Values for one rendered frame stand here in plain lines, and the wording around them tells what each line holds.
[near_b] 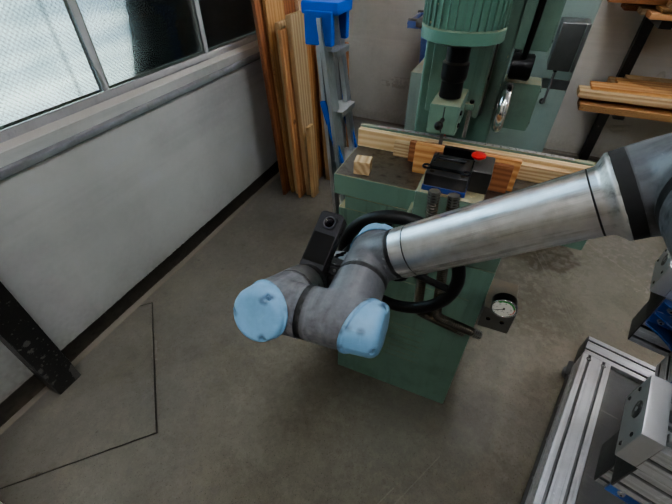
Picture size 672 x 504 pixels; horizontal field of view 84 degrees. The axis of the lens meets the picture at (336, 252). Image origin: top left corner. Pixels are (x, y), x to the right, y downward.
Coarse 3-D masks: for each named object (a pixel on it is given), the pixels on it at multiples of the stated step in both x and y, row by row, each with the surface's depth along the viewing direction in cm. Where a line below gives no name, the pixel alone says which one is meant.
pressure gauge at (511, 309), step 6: (498, 294) 94; (504, 294) 93; (510, 294) 93; (492, 300) 95; (498, 300) 92; (504, 300) 91; (510, 300) 91; (516, 300) 93; (492, 306) 94; (498, 306) 94; (504, 306) 93; (510, 306) 92; (516, 306) 91; (498, 312) 95; (504, 312) 94; (510, 312) 93; (516, 312) 92
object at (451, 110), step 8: (464, 88) 94; (464, 96) 90; (432, 104) 87; (440, 104) 86; (448, 104) 86; (456, 104) 86; (464, 104) 93; (432, 112) 88; (440, 112) 87; (448, 112) 87; (456, 112) 86; (432, 120) 89; (448, 120) 88; (456, 120) 87; (432, 128) 90; (448, 128) 89; (456, 128) 89
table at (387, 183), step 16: (352, 160) 101; (384, 160) 101; (400, 160) 101; (336, 176) 96; (352, 176) 95; (368, 176) 95; (384, 176) 95; (400, 176) 95; (416, 176) 95; (336, 192) 100; (352, 192) 97; (368, 192) 95; (384, 192) 94; (400, 192) 92; (496, 192) 89
